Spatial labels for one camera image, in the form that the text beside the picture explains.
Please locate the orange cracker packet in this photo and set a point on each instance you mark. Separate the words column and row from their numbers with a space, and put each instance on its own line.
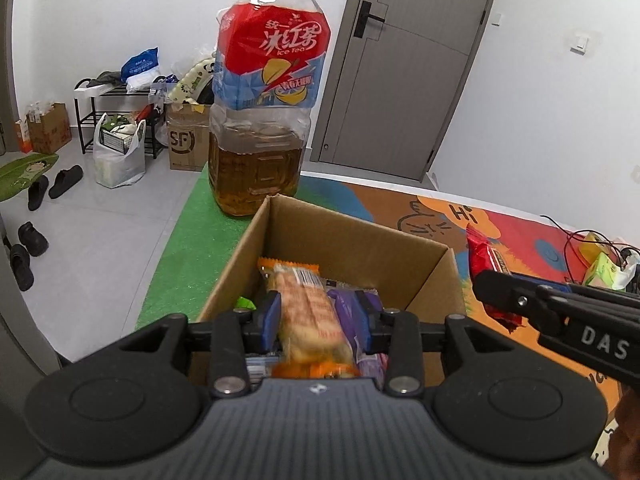
column 305, row 310

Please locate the white wall socket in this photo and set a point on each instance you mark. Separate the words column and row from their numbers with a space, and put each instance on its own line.
column 636, row 172

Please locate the small brown cardboard box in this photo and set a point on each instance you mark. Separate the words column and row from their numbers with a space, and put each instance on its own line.
column 50, row 132

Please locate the green floor mat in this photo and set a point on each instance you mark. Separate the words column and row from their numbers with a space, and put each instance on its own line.
column 25, row 170

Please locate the white light switch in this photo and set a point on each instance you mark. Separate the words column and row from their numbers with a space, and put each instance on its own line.
column 580, row 43

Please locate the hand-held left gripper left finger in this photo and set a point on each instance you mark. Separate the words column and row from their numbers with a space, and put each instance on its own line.
column 272, row 317

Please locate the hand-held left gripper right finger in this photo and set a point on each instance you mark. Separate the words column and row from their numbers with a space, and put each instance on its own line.
column 362, row 317

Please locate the green tissue box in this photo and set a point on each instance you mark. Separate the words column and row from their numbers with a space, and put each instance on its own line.
column 607, row 270

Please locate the colourful printed table mat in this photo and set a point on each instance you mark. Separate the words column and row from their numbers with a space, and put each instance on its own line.
column 525, row 232

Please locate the grey chair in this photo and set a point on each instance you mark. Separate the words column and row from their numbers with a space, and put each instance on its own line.
column 20, row 335

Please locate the brown delivery box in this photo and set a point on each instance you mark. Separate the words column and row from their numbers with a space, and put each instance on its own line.
column 187, row 145

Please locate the dark cloth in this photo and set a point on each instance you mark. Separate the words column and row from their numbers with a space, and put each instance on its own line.
column 109, row 78

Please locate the grey door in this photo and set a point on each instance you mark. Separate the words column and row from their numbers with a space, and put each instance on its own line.
column 410, row 85

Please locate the red snack packet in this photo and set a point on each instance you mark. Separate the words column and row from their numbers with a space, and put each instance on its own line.
column 482, row 260

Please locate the black shoe rack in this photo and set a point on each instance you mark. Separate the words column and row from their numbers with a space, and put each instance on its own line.
column 82, row 110

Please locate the large iced tea bottle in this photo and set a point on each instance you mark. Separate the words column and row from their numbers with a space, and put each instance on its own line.
column 270, row 60

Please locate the black shoe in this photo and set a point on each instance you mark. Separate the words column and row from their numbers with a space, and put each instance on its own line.
column 32, row 237
column 21, row 267

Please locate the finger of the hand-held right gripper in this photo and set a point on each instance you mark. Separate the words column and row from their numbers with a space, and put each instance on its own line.
column 505, row 295
column 542, row 281

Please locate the blue plastic bag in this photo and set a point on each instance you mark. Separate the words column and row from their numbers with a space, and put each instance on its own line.
column 140, row 65

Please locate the orange carton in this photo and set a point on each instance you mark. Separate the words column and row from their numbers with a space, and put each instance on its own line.
column 22, row 136

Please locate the person's right forearm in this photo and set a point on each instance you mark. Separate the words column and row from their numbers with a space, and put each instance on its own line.
column 627, row 435

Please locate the white plastic bag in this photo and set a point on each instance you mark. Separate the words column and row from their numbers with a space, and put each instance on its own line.
column 117, row 170

